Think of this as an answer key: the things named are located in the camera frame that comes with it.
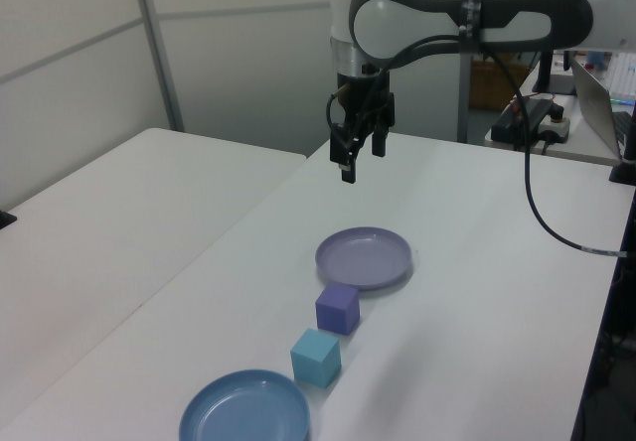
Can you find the purple cube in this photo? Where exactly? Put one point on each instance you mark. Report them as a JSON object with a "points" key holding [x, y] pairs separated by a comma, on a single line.
{"points": [[338, 312]]}

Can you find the cyan cube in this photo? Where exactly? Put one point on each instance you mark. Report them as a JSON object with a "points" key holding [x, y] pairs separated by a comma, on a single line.
{"points": [[313, 356]]}

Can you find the white emergency stop button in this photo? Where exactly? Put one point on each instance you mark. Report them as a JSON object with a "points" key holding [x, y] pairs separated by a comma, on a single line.
{"points": [[556, 125]]}

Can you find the grey partition post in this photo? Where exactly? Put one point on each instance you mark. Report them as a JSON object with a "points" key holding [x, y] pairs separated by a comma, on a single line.
{"points": [[159, 53]]}

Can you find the silver laptop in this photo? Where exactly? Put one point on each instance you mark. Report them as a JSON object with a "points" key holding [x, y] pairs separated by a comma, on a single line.
{"points": [[593, 103]]}

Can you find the blue plate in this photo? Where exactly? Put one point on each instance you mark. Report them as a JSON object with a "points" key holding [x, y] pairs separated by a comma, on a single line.
{"points": [[248, 411]]}

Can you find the grey side desk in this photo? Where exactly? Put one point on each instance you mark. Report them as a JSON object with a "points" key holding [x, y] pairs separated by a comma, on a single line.
{"points": [[581, 150]]}

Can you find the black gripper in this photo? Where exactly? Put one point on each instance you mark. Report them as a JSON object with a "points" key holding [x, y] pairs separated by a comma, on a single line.
{"points": [[365, 103]]}

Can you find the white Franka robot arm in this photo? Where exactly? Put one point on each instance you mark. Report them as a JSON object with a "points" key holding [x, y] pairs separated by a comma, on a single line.
{"points": [[377, 19]]}

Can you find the purple plate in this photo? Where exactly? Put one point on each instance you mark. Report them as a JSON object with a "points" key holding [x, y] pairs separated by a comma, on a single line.
{"points": [[363, 262]]}

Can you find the black monitor stand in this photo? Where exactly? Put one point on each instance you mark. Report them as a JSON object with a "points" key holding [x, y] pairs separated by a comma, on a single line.
{"points": [[545, 68]]}

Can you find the cardboard box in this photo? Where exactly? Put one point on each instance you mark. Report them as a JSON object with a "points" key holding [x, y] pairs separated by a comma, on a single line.
{"points": [[489, 83]]}

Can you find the black power strip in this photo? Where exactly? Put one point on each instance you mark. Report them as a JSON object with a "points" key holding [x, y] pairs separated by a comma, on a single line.
{"points": [[512, 123]]}

